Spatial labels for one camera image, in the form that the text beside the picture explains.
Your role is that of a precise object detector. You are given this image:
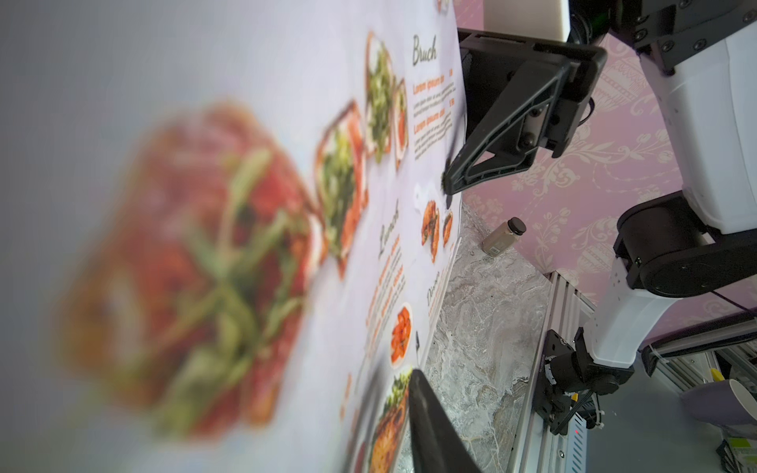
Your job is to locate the pink special menu sheet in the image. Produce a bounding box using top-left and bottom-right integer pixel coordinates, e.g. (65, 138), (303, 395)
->
(1, 1), (466, 472)

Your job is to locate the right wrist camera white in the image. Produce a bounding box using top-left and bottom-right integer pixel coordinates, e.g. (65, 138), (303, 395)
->
(483, 0), (571, 41)

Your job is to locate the aluminium rail frame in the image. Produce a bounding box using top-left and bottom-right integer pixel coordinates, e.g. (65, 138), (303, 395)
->
(508, 272), (593, 472)

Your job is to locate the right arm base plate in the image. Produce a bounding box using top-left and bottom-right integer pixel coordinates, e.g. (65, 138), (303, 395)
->
(532, 327), (635, 436)

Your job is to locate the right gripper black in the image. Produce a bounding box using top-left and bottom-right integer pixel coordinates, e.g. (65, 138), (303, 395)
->
(442, 29), (606, 197)

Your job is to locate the small jar with black lid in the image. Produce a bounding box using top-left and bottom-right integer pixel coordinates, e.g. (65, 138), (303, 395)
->
(481, 217), (526, 256)

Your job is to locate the purple mug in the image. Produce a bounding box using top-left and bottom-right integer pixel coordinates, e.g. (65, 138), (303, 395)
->
(681, 380), (756, 439)

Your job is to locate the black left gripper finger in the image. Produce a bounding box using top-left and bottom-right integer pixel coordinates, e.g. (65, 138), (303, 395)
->
(408, 369), (480, 473)

